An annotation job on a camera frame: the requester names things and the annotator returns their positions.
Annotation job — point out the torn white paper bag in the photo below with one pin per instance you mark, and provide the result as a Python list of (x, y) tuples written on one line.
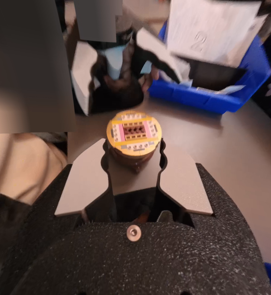
[(229, 88)]

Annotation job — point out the lego flower pot model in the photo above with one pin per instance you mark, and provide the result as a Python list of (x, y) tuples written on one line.
[(134, 136)]

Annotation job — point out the white dotted paper bag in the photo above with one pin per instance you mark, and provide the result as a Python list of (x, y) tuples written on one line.
[(206, 30)]

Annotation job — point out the person's beige shirt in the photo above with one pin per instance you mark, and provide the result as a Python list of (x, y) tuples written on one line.
[(18, 166)]

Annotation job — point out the person's left hand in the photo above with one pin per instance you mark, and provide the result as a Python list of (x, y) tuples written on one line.
[(124, 80)]

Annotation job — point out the black bin divider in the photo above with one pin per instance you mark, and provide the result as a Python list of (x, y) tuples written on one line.
[(213, 73)]

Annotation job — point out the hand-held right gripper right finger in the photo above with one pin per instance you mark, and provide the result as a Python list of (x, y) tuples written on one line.
[(183, 184)]

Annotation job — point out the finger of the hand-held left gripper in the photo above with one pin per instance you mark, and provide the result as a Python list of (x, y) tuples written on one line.
[(82, 73), (156, 50)]

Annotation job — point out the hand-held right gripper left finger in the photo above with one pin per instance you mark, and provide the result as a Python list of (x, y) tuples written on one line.
[(84, 182)]

